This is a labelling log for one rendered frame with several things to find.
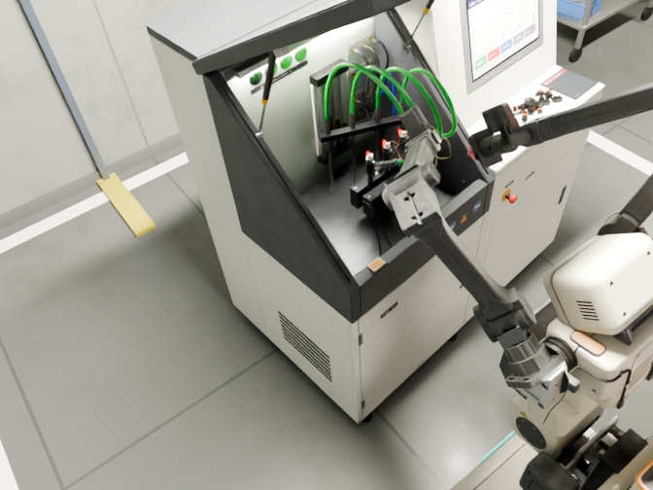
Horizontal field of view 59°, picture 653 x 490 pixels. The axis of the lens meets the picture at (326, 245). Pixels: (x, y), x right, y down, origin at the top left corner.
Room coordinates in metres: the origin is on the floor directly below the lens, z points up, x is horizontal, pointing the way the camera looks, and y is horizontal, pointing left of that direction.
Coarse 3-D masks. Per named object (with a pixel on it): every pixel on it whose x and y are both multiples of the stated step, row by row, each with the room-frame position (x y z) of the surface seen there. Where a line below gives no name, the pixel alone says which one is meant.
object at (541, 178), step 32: (416, 0) 1.78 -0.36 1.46; (448, 0) 1.79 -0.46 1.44; (544, 0) 2.08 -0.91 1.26; (416, 32) 1.77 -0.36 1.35; (448, 32) 1.76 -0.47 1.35; (544, 32) 2.06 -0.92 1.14; (448, 64) 1.73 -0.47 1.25; (512, 64) 1.92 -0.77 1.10; (544, 64) 2.03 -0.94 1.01; (480, 96) 1.79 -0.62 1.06; (544, 160) 1.69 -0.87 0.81; (576, 160) 1.88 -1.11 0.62; (512, 192) 1.56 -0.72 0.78; (544, 192) 1.73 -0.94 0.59; (512, 224) 1.60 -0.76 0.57; (544, 224) 1.79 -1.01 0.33; (480, 256) 1.47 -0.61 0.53; (512, 256) 1.64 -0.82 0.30
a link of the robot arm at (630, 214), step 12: (648, 180) 0.95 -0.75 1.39; (636, 192) 0.95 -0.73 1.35; (648, 192) 0.93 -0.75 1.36; (636, 204) 0.93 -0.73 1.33; (648, 204) 0.92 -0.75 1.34; (624, 216) 0.91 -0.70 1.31; (636, 216) 0.91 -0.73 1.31; (648, 216) 0.91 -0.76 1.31; (600, 228) 0.92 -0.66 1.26; (612, 228) 0.91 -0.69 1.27; (624, 228) 0.90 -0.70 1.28
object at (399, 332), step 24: (432, 264) 1.28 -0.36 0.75; (408, 288) 1.20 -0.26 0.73; (432, 288) 1.29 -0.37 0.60; (456, 288) 1.39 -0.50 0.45; (384, 312) 1.13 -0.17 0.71; (408, 312) 1.21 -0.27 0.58; (432, 312) 1.30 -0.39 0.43; (456, 312) 1.41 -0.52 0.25; (360, 336) 1.05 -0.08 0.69; (384, 336) 1.13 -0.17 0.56; (408, 336) 1.21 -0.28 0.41; (432, 336) 1.31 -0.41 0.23; (360, 360) 1.05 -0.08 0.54; (384, 360) 1.13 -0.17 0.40; (408, 360) 1.22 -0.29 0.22; (384, 384) 1.13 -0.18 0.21
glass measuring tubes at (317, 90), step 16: (336, 64) 1.73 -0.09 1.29; (320, 80) 1.65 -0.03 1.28; (336, 80) 1.71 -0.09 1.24; (320, 96) 1.66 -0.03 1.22; (336, 96) 1.71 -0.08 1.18; (320, 112) 1.66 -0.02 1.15; (336, 112) 1.71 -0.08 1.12; (320, 128) 1.68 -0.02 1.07; (336, 128) 1.71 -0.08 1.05; (320, 144) 1.68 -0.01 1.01; (336, 144) 1.71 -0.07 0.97; (320, 160) 1.67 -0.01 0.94
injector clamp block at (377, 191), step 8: (392, 168) 1.54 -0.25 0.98; (376, 176) 1.51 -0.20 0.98; (392, 176) 1.50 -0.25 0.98; (360, 184) 1.47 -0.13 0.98; (376, 184) 1.49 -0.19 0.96; (384, 184) 1.46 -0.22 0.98; (352, 192) 1.45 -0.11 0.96; (360, 192) 1.44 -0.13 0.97; (368, 192) 1.43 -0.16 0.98; (376, 192) 1.42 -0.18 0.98; (352, 200) 1.46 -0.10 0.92; (360, 200) 1.44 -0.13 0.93; (368, 200) 1.39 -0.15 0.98; (376, 200) 1.40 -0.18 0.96; (368, 208) 1.39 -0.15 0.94; (376, 208) 1.40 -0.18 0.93; (368, 216) 1.39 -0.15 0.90
